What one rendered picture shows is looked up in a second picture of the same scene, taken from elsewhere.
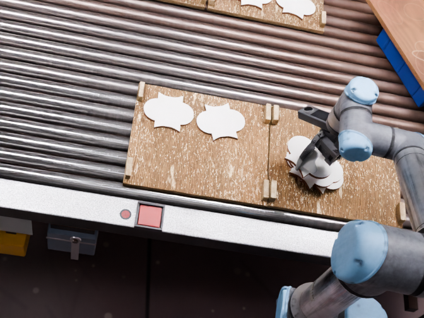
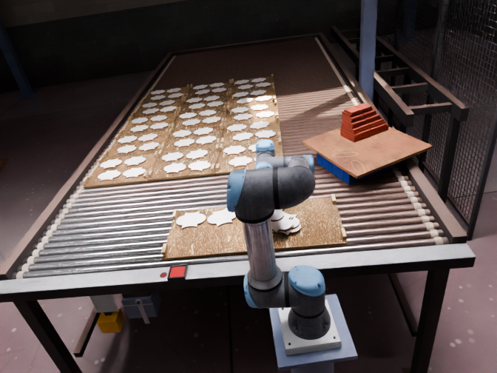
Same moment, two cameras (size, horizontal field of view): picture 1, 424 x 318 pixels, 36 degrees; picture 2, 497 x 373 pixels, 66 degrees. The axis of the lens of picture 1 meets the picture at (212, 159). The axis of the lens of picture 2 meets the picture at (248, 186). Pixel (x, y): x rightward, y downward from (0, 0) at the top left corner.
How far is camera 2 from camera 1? 0.82 m
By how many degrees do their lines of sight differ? 29
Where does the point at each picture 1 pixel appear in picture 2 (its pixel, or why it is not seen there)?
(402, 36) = (325, 150)
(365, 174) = (317, 221)
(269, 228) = not seen: hidden behind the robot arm
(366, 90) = (265, 143)
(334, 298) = (250, 243)
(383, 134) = (277, 159)
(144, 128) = (176, 230)
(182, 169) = (198, 244)
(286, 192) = not seen: hidden behind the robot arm
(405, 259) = (257, 177)
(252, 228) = (245, 266)
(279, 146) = not seen: hidden behind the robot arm
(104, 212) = (150, 277)
